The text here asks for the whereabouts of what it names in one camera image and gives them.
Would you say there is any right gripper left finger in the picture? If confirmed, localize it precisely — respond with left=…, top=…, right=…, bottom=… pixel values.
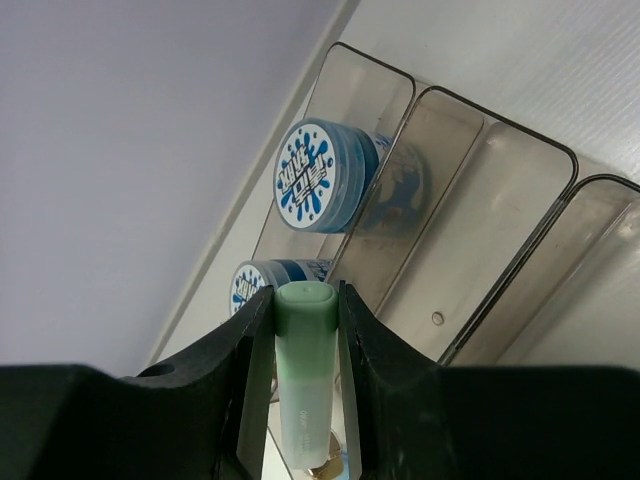
left=1, top=287, right=273, bottom=479

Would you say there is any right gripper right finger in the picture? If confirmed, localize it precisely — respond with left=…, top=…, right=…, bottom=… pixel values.
left=338, top=283, right=639, bottom=479

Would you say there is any green highlighter pen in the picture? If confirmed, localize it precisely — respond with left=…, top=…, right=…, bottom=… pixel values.
left=274, top=281, right=338, bottom=470

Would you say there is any blue ink jar front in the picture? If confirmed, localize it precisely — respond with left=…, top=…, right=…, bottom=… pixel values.
left=228, top=259, right=331, bottom=316

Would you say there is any blue ink jar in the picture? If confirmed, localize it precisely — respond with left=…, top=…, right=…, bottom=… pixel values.
left=273, top=118, right=391, bottom=234
left=228, top=259, right=331, bottom=316

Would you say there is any blue ink jar back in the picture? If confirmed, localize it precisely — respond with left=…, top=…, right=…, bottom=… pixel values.
left=273, top=118, right=391, bottom=234

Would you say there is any clear tiered organizer tray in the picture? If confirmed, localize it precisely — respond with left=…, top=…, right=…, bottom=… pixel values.
left=254, top=43, right=639, bottom=374

